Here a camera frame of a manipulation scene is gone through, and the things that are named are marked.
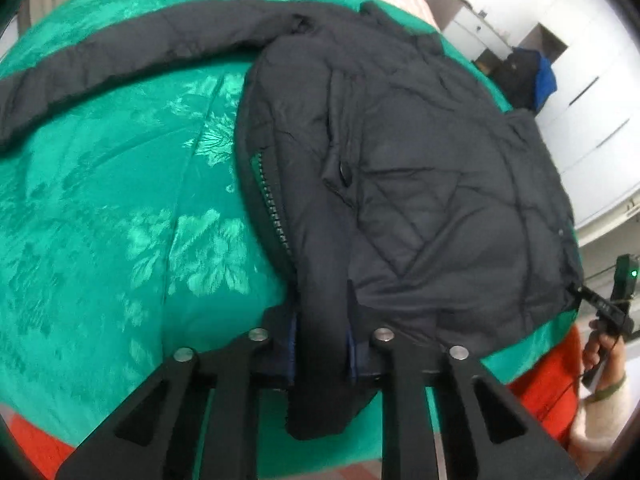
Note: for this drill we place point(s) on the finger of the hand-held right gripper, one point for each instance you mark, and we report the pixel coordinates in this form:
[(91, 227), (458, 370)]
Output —
[(597, 305)]

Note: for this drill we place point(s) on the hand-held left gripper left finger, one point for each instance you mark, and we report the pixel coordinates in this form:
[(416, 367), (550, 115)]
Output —
[(291, 347)]

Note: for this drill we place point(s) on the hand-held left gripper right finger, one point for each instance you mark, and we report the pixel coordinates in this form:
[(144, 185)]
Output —
[(351, 355)]

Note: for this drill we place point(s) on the black padded jacket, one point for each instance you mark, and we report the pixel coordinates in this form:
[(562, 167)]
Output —
[(410, 200)]

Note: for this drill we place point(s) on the person's right forearm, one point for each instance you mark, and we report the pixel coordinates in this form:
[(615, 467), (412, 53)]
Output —
[(602, 420)]

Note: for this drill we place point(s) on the person's right hand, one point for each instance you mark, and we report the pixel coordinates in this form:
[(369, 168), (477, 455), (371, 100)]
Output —
[(597, 352)]

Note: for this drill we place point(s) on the red bed sheet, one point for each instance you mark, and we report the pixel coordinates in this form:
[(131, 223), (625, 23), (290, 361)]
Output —
[(542, 385)]

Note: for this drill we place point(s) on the green floral bedspread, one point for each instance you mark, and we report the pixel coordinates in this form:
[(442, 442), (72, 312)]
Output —
[(115, 240)]

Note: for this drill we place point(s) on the white wardrobe cabinet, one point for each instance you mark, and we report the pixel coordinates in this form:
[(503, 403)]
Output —
[(570, 65)]

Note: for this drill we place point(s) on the black and blue hanging garment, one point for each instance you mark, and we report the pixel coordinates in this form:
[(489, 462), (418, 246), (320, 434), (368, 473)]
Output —
[(530, 77)]

